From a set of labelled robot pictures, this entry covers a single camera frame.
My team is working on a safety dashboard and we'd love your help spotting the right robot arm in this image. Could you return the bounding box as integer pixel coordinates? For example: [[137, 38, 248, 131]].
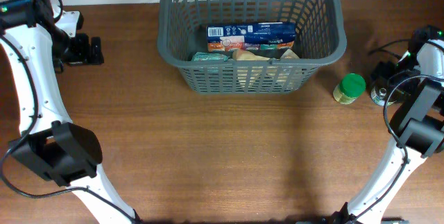
[[326, 25, 443, 223]]

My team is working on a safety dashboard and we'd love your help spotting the teal wipes packet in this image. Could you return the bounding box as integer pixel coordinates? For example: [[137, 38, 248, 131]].
[[191, 52, 229, 74]]

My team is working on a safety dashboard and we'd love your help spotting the grey plastic shopping basket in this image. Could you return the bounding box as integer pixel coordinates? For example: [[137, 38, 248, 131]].
[[157, 0, 347, 94]]

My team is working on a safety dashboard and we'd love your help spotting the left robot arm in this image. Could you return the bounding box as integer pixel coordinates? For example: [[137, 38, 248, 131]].
[[1, 0, 140, 223]]

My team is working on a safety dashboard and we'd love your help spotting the tan paper pouch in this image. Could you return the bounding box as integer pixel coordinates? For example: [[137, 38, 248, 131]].
[[231, 48, 301, 89]]

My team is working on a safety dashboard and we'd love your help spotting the blue pasta box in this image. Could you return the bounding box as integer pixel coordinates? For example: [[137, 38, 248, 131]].
[[206, 21, 296, 51]]

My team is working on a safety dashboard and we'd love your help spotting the green lid jar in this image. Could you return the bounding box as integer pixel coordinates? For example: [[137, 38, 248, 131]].
[[333, 73, 366, 105]]

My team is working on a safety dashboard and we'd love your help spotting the silver tin can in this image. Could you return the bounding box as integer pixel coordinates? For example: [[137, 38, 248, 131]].
[[370, 86, 387, 106]]

